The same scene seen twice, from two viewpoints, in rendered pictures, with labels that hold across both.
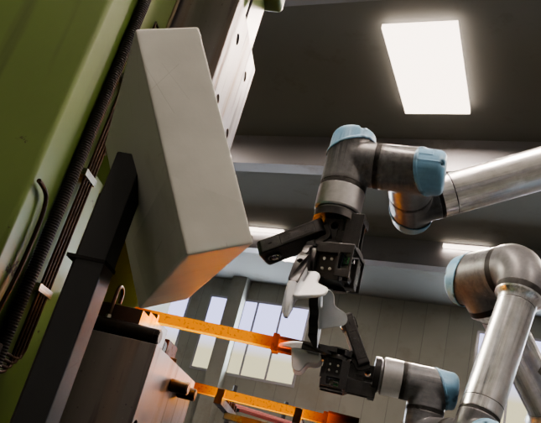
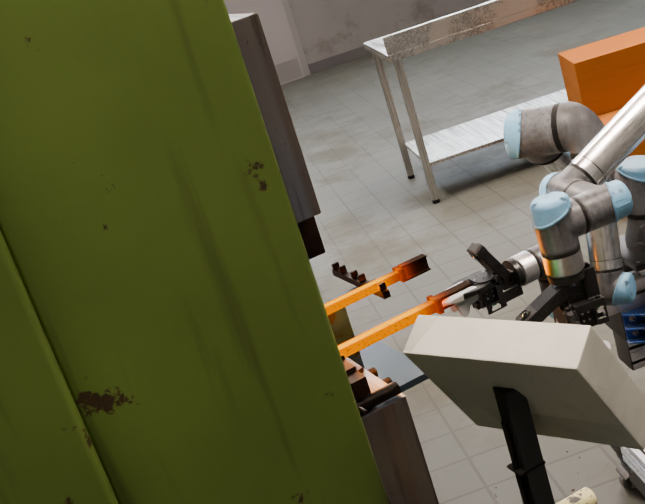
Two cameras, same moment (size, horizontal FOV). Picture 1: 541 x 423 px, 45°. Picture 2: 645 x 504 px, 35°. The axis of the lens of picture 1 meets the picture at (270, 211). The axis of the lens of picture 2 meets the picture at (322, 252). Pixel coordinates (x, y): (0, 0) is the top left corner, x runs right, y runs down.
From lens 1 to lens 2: 1.75 m
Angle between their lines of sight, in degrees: 51
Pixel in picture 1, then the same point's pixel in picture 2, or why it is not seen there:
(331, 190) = (569, 266)
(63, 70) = (311, 314)
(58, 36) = (278, 287)
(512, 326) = not seen: hidden behind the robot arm
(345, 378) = (503, 298)
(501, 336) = not seen: hidden behind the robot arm
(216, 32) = (266, 84)
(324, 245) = (582, 308)
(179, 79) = (602, 369)
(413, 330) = not seen: outside the picture
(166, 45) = (589, 358)
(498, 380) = (615, 242)
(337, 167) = (564, 246)
